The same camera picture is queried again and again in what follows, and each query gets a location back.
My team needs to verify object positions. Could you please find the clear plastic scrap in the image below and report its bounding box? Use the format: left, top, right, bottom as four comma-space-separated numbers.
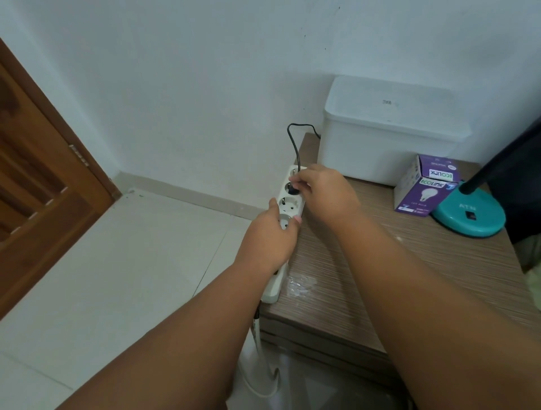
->
287, 275, 318, 300

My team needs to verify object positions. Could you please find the metal door hinge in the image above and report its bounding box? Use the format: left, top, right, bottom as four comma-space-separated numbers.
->
68, 144, 90, 168

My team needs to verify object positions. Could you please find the white lidded storage box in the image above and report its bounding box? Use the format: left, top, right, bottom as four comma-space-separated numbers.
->
317, 75, 472, 188

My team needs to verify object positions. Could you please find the teal desk lamp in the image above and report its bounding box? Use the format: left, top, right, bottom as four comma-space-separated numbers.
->
431, 122, 541, 238

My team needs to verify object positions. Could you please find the person's right hand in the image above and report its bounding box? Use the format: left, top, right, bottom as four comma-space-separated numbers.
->
289, 164, 363, 229

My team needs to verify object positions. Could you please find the brown wooden door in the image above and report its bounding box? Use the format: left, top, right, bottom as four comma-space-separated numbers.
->
0, 38, 123, 320

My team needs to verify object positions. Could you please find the person's right forearm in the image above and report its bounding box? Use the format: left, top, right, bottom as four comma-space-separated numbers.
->
334, 211, 541, 410

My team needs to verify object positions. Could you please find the wooden side table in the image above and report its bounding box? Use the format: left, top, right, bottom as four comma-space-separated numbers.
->
259, 133, 541, 410

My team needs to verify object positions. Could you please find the person's left forearm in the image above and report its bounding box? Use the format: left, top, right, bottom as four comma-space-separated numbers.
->
55, 258, 277, 410

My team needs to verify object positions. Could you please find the purple light bulb box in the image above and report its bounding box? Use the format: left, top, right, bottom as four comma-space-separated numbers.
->
394, 155, 464, 217

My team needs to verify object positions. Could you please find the white power strip cable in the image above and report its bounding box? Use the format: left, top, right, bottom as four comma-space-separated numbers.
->
237, 305, 282, 400

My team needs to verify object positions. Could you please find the black power cable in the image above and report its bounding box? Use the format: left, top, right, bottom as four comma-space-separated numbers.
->
287, 123, 321, 173

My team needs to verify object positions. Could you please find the dark fabric object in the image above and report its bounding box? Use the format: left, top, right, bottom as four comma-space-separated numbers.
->
486, 141, 541, 246

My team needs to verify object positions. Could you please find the white power strip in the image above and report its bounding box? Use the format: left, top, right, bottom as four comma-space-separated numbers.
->
261, 165, 307, 305

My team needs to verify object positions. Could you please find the person's left hand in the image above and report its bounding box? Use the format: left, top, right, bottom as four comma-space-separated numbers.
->
235, 198, 303, 276

